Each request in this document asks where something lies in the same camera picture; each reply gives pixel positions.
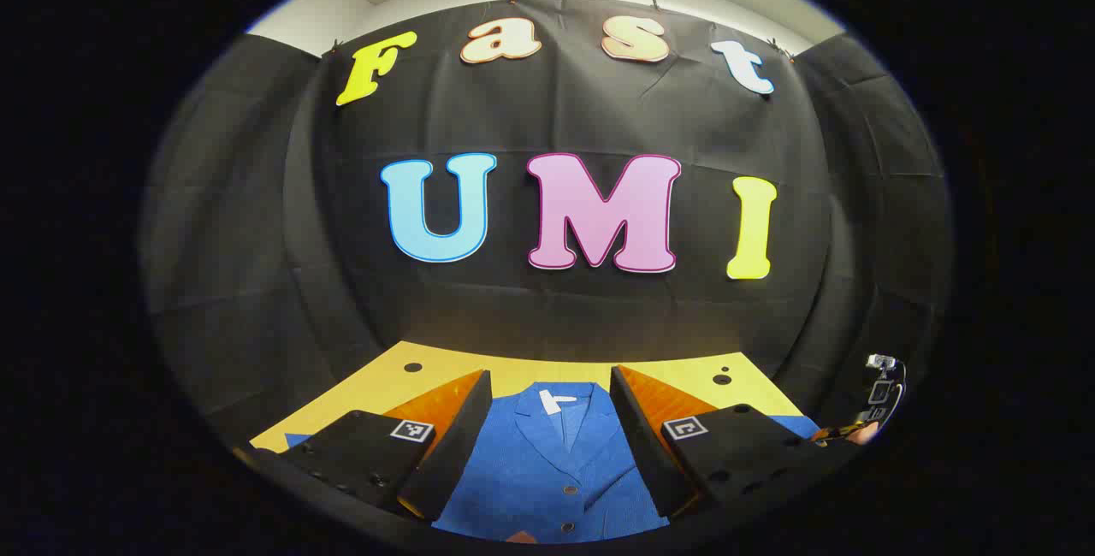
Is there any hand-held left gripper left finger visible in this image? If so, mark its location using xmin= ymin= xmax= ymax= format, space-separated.
xmin=235 ymin=370 xmax=494 ymax=524

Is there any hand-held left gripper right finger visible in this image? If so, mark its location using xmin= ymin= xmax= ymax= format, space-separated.
xmin=609 ymin=364 xmax=861 ymax=521

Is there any blue shirt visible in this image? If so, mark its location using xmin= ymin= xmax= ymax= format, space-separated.
xmin=285 ymin=381 xmax=822 ymax=544

